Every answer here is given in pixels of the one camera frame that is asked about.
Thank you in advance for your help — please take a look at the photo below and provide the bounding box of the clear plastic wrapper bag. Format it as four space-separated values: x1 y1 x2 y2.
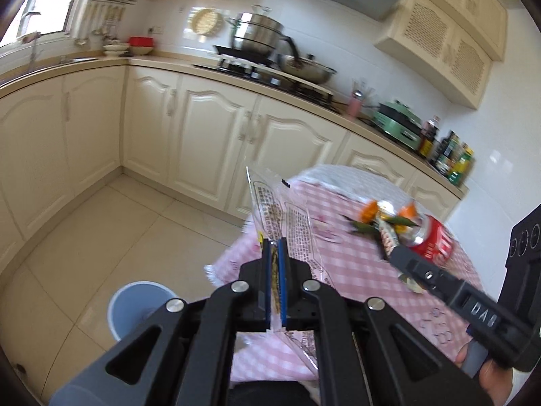
246 164 332 375

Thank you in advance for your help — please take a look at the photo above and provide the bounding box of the colourful candy wrapper pile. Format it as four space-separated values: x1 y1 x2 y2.
342 201 421 257

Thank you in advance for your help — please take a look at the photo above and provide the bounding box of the crushed red cola can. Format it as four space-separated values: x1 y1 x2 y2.
399 215 455 267

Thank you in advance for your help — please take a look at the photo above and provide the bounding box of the light blue trash bin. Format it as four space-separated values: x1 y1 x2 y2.
107 280 177 342

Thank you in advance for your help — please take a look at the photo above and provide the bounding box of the kitchen window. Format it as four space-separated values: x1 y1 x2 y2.
1 0 72 47

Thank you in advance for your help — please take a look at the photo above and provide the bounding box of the person right hand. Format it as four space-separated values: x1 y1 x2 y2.
479 359 513 406

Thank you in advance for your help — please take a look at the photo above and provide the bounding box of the pink checkered tablecloth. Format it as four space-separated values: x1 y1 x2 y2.
231 165 470 382

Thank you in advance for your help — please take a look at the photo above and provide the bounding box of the pink utensil cup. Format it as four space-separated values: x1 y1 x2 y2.
346 96 364 120

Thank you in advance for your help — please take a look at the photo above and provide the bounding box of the green oil bottle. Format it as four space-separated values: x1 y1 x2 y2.
447 148 474 187

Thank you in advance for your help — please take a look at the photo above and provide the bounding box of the green electric cooker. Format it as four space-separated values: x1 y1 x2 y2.
371 100 422 151

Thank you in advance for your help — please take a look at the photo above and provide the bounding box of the black gas stove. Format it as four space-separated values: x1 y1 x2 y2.
194 56 339 114

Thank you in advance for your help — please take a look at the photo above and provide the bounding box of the steel wok with lid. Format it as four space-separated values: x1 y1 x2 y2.
277 36 336 85

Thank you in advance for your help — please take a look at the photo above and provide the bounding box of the dark vinegar bottle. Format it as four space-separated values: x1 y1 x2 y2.
432 131 460 175

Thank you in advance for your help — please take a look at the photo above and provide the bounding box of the stainless steamer pot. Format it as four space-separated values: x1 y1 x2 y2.
226 5 286 58

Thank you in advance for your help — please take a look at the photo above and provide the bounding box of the cream strainer basket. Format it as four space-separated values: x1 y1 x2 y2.
190 7 224 38

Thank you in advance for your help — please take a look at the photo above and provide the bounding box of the red bowl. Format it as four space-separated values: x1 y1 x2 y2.
128 36 154 56

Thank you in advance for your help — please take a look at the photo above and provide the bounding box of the upper lattice cabinet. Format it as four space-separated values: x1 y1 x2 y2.
374 0 493 109

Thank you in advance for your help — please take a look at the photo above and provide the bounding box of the hanging utensil rack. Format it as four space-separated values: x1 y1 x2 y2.
74 0 137 49

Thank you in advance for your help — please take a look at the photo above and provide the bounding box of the chrome sink faucet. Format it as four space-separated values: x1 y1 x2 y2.
22 10 41 72

